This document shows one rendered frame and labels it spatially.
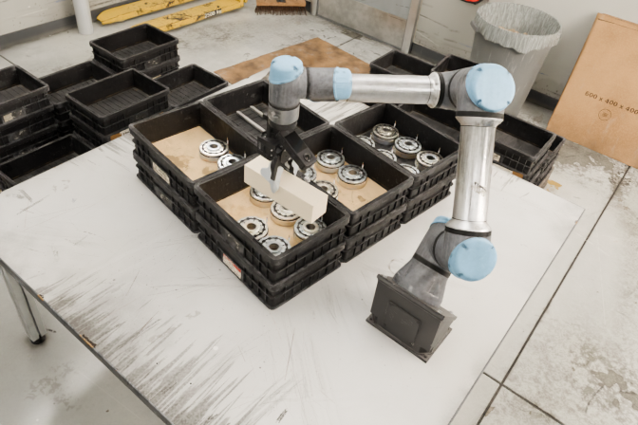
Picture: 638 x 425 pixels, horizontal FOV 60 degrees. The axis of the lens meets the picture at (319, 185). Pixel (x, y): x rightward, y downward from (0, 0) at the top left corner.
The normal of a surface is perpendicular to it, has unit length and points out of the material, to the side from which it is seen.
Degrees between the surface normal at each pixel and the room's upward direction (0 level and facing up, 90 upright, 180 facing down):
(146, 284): 0
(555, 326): 0
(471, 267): 65
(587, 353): 0
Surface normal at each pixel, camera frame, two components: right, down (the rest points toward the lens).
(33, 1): 0.78, 0.45
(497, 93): 0.18, -0.02
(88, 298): 0.10, -0.77
